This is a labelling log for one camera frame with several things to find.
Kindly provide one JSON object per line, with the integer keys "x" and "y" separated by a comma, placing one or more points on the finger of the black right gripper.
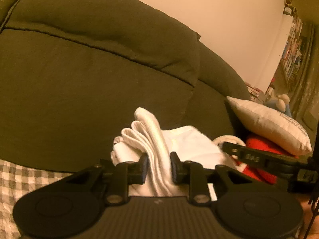
{"x": 244, "y": 151}

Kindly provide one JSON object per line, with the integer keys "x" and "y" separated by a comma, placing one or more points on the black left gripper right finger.
{"x": 193, "y": 174}

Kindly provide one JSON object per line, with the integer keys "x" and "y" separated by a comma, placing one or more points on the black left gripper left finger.
{"x": 118, "y": 178}

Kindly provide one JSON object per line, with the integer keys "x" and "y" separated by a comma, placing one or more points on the white knit garment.
{"x": 146, "y": 136}

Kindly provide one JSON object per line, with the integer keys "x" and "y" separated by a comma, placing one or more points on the person's right hand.
{"x": 307, "y": 215}

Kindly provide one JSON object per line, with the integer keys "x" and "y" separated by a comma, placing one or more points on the upper red puffy cushion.
{"x": 253, "y": 169}

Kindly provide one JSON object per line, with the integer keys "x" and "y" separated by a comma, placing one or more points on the cream pillow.
{"x": 272, "y": 125}

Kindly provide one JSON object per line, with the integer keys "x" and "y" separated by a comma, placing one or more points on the cream plush toy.
{"x": 219, "y": 141}

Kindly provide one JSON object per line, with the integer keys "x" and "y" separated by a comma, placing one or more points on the blue white plush toy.
{"x": 280, "y": 103}

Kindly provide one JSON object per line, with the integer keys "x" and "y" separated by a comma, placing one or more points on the grey white checkered bedspread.
{"x": 16, "y": 181}

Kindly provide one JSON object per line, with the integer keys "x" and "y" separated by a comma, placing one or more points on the dark green sofa backrest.
{"x": 74, "y": 71}

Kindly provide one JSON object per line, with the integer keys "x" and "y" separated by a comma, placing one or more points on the wall bookshelf with books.
{"x": 291, "y": 57}

